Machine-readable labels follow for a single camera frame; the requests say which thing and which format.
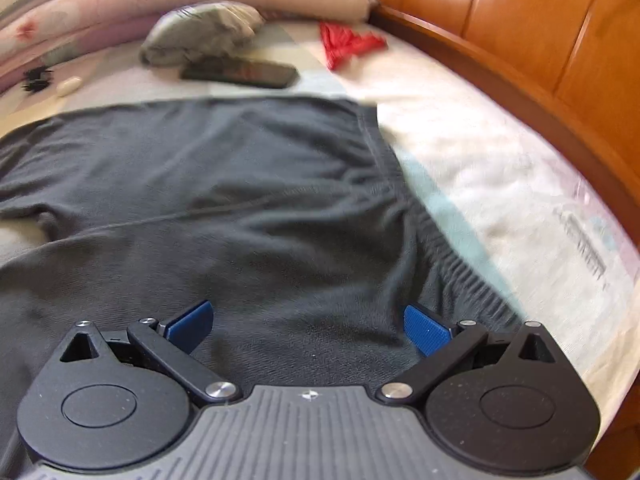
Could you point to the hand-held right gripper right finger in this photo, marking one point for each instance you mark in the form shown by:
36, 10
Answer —
425, 330

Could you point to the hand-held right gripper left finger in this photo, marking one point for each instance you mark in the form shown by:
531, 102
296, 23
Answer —
189, 327

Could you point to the dark grey pants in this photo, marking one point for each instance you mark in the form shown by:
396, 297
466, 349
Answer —
225, 200

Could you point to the black smartphone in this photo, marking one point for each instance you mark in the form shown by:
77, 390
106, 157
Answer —
240, 72

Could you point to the white earbuds case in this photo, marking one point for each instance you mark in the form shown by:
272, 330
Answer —
68, 86

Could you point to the black hair claw clip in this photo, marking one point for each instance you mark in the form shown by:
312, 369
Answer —
37, 79

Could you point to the crumpled grey garment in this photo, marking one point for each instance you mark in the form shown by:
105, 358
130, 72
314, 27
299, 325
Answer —
200, 35

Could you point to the red folding fan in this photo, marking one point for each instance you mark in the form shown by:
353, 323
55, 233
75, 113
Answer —
345, 42

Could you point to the wooden headboard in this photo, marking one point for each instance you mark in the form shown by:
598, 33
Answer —
525, 20

